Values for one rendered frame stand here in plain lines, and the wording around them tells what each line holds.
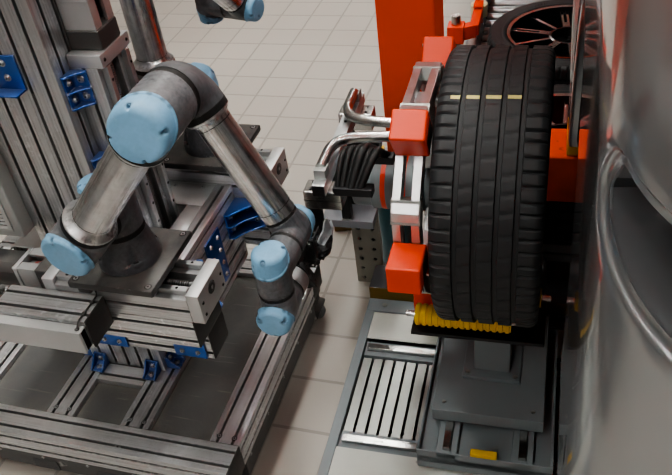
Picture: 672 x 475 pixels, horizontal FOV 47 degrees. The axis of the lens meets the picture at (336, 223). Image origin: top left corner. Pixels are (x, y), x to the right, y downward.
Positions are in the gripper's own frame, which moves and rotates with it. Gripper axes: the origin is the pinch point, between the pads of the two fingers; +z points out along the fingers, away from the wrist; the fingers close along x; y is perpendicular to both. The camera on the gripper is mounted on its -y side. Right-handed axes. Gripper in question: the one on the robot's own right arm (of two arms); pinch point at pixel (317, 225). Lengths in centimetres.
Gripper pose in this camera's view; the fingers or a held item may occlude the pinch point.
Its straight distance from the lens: 185.8
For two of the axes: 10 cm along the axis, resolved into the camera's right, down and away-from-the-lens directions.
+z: 2.4, -6.2, 7.4
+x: -9.6, -0.6, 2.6
